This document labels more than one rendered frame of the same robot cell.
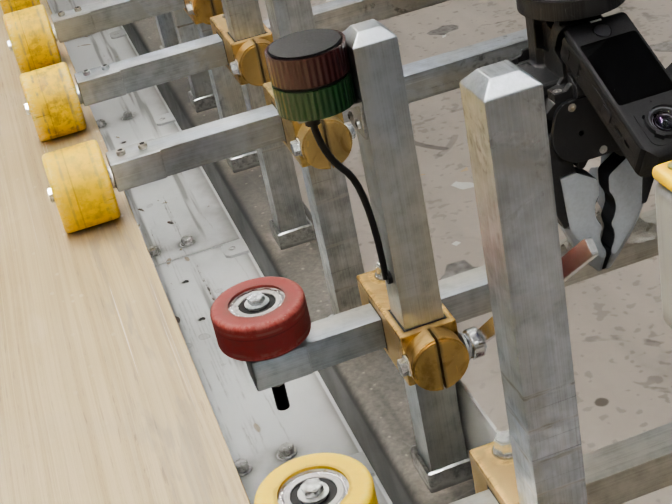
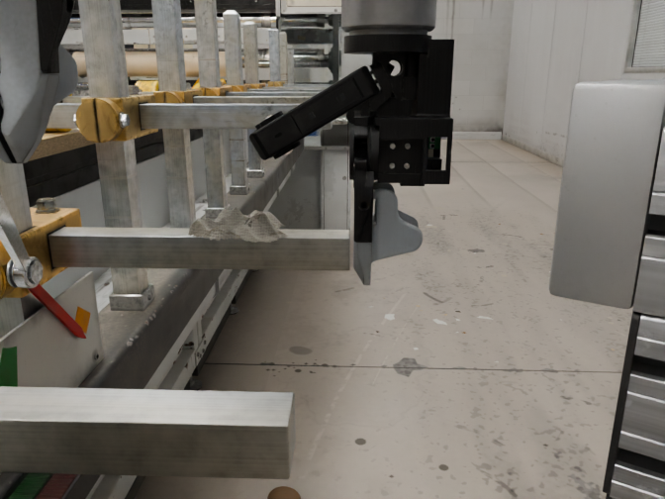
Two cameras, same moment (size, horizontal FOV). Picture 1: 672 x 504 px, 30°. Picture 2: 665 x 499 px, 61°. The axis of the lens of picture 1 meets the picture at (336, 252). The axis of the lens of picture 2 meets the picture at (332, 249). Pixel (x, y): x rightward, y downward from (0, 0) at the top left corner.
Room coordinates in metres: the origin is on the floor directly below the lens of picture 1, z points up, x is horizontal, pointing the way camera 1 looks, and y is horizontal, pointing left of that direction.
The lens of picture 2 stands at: (0.50, -0.44, 1.00)
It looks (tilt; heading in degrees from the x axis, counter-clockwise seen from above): 17 degrees down; 14
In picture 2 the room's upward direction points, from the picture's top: straight up
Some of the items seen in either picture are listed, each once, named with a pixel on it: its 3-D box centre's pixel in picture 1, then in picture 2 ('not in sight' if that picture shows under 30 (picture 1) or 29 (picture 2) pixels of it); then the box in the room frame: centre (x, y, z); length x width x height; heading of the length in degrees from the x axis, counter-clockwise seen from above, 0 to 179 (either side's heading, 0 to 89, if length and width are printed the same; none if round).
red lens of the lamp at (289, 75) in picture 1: (307, 58); not in sight; (0.87, -0.01, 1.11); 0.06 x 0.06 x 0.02
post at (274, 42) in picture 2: not in sight; (275, 96); (2.59, 0.30, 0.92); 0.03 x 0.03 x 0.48; 12
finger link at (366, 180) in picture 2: not in sight; (363, 188); (0.96, -0.35, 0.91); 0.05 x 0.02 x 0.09; 12
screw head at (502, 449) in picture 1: (506, 443); not in sight; (0.70, -0.09, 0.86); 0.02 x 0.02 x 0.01
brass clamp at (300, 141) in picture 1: (307, 121); (119, 117); (1.14, 0.00, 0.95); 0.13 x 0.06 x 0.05; 12
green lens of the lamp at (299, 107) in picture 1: (314, 90); not in sight; (0.87, -0.01, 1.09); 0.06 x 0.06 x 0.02
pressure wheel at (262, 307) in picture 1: (269, 352); not in sight; (0.89, 0.07, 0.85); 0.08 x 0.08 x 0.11
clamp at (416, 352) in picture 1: (409, 326); (18, 251); (0.90, -0.05, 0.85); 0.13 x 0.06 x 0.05; 12
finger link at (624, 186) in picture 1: (605, 196); (47, 77); (0.78, -0.20, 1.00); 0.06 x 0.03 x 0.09; 12
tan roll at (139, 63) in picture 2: not in sight; (191, 63); (3.31, 1.01, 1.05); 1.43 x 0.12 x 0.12; 102
